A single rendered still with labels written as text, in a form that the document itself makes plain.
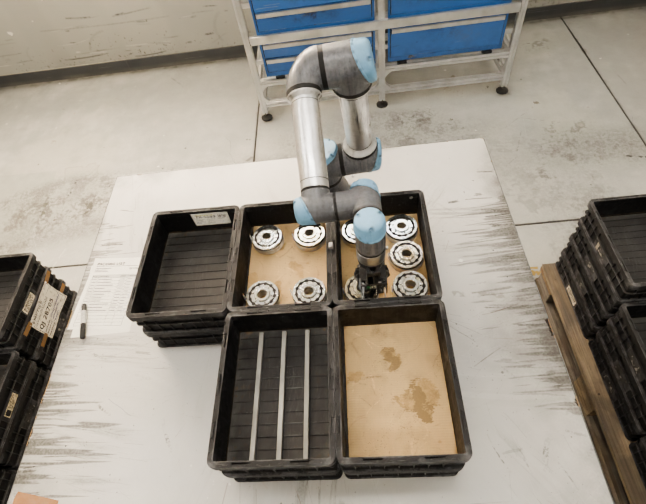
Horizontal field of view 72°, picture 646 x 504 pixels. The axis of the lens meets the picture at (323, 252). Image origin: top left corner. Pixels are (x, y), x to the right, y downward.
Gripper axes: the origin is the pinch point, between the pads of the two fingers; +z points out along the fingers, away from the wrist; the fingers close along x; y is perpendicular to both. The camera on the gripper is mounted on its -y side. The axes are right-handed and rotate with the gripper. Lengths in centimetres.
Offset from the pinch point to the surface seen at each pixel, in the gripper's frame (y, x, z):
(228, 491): 49, -45, 15
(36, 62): -291, -249, 67
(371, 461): 48.6, -5.8, -8.0
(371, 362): 22.2, -3.0, 2.0
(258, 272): -11.4, -35.5, 1.9
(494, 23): -196, 97, 36
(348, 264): -10.7, -6.4, 2.0
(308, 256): -15.5, -19.0, 2.0
